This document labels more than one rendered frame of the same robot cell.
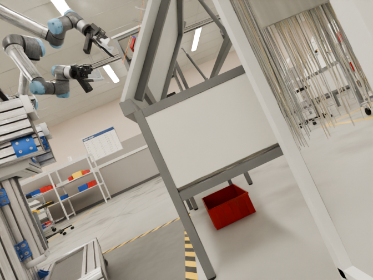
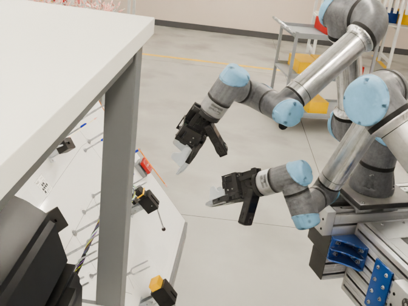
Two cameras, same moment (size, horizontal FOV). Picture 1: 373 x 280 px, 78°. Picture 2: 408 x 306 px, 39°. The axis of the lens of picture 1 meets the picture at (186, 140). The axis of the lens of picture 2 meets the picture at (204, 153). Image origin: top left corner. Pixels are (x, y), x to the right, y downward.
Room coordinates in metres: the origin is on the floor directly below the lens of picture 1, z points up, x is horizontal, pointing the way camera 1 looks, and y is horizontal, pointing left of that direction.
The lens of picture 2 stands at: (2.88, 0.39, 1.98)
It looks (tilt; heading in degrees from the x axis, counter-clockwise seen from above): 23 degrees down; 185
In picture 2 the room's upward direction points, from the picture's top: 7 degrees clockwise
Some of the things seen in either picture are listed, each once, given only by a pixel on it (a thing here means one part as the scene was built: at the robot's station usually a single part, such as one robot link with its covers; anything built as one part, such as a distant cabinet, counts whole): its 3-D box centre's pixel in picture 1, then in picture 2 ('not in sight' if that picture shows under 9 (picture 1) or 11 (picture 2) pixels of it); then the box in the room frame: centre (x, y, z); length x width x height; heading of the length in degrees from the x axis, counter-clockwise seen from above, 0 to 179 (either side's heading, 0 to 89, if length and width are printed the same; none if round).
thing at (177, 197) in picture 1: (214, 160); not in sight; (1.60, -0.12, 0.40); 1.18 x 0.60 x 0.80; 2
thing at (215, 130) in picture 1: (203, 134); not in sight; (1.60, -0.12, 0.60); 1.17 x 0.58 x 0.40; 2
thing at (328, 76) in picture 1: (334, 65); not in sight; (4.49, -3.23, 0.83); 1.18 x 0.72 x 1.65; 7
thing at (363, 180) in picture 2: not in sight; (374, 174); (1.08, 0.82, 1.21); 0.15 x 0.15 x 0.10
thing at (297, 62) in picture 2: not in sight; (314, 73); (-2.84, 0.93, 0.54); 0.99 x 0.50 x 1.08; 107
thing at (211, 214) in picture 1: (226, 204); not in sight; (1.69, -0.07, 0.07); 0.39 x 0.29 x 0.14; 3
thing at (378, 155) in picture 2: not in sight; (380, 141); (1.07, 0.82, 1.33); 0.13 x 0.12 x 0.14; 40
